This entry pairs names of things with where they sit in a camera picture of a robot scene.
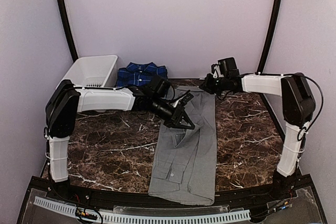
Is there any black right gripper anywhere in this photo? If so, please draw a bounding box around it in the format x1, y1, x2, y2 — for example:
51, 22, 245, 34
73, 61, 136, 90
199, 73, 229, 97

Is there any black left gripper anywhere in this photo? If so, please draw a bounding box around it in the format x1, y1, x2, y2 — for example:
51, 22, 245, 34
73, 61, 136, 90
150, 96, 195, 130

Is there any grey long sleeve shirt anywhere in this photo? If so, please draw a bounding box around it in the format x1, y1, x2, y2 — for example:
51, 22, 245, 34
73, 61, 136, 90
148, 86, 217, 206

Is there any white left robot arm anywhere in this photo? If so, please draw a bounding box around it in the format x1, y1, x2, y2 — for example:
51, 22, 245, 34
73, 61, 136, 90
44, 75, 195, 201

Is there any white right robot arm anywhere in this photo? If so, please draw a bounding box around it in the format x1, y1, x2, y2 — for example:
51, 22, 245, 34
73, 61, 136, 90
200, 57, 322, 200

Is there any blue plaid folded shirt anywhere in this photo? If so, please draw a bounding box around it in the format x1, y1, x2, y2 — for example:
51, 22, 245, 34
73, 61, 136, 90
115, 62, 167, 87

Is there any white plastic bin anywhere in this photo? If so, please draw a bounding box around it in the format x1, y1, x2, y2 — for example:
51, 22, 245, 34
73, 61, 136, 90
58, 55, 118, 88

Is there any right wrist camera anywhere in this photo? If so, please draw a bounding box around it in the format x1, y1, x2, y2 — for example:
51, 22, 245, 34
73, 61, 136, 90
211, 63, 223, 79

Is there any white slotted cable duct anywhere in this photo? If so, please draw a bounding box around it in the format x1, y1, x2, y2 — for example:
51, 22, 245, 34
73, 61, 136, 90
34, 196, 250, 223

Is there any black front rail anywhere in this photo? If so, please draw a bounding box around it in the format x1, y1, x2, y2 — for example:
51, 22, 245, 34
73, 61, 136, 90
31, 175, 313, 210

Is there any right black frame post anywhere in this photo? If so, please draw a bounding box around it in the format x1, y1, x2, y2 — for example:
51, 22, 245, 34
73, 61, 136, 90
257, 0, 281, 73

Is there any black frame post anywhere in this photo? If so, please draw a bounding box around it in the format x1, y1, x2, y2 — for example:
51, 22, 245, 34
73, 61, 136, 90
257, 0, 281, 73
57, 0, 79, 62

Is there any left black frame post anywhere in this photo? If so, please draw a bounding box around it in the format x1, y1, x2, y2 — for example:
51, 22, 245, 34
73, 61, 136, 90
57, 0, 79, 62

